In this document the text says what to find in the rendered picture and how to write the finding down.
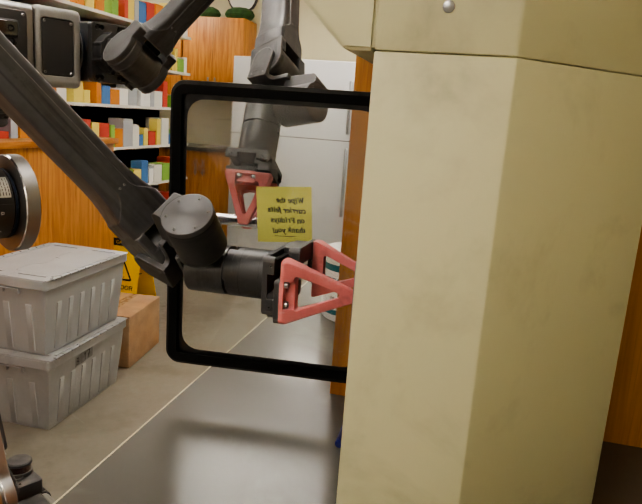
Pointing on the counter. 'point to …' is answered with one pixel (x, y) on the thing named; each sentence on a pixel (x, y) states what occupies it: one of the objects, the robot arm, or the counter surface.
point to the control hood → (349, 23)
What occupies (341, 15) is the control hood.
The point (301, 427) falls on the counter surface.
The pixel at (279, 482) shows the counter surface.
